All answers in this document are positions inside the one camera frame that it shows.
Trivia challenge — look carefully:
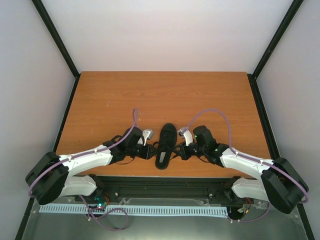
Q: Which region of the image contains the right wiring connector bundle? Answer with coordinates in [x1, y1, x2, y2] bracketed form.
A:
[237, 197, 252, 216]

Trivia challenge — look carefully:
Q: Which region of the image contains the black frame post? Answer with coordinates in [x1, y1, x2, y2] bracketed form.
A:
[252, 0, 304, 80]
[31, 0, 81, 80]

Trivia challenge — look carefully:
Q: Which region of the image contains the light blue cable duct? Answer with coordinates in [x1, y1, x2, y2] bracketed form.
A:
[38, 203, 228, 218]

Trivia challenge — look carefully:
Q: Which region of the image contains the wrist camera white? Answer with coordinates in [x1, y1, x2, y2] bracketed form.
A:
[141, 129, 154, 146]
[177, 127, 194, 147]

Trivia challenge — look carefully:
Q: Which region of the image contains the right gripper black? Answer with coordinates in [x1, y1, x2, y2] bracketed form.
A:
[172, 140, 207, 160]

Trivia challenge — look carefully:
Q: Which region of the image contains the black shoelace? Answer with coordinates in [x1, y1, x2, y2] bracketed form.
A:
[152, 141, 182, 162]

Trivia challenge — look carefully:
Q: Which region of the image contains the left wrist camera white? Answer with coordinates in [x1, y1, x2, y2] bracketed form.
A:
[141, 129, 154, 146]

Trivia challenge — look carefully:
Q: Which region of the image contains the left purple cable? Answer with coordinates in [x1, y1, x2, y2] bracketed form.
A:
[27, 107, 141, 231]

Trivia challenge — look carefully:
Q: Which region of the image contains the black aluminium frame base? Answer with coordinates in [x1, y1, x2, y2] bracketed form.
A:
[14, 72, 316, 240]

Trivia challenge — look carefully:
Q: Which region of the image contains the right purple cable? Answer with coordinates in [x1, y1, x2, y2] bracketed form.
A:
[184, 107, 310, 224]

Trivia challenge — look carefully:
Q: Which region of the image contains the right black frame post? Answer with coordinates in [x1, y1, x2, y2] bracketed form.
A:
[252, 0, 304, 80]

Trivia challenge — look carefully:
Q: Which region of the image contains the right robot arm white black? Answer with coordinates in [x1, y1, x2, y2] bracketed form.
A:
[176, 125, 309, 214]

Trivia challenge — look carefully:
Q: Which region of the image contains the left controller board with leds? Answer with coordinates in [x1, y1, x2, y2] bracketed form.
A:
[89, 193, 110, 212]

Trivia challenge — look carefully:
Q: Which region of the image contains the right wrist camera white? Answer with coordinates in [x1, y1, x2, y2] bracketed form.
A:
[177, 127, 194, 147]

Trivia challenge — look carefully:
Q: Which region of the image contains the left black frame post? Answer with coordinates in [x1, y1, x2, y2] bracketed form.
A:
[31, 0, 81, 80]

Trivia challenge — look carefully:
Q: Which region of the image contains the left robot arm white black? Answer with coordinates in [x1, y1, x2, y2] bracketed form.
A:
[25, 127, 156, 205]

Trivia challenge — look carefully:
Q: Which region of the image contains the black canvas shoe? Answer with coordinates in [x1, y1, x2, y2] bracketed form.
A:
[155, 123, 177, 170]

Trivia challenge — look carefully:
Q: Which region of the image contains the purple cable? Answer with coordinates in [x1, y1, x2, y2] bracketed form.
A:
[184, 107, 310, 224]
[27, 107, 141, 231]

